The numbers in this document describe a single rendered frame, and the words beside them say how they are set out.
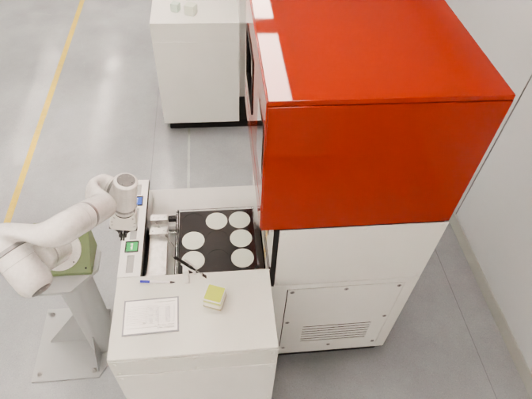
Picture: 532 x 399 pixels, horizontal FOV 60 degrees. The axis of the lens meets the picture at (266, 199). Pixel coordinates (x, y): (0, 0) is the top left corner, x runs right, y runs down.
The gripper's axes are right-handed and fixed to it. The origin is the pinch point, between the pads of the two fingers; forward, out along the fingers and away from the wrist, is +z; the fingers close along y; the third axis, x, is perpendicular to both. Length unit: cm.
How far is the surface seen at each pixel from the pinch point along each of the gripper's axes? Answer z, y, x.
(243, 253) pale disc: 11, -52, -2
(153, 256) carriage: 21.2, -13.0, -5.3
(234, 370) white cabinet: 24, -48, 45
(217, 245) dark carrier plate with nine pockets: 13.4, -40.4, -7.9
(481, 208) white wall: 28, -217, -62
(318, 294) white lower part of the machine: 21, -88, 11
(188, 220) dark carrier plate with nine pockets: 16.2, -27.5, -23.0
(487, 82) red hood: -94, -104, 4
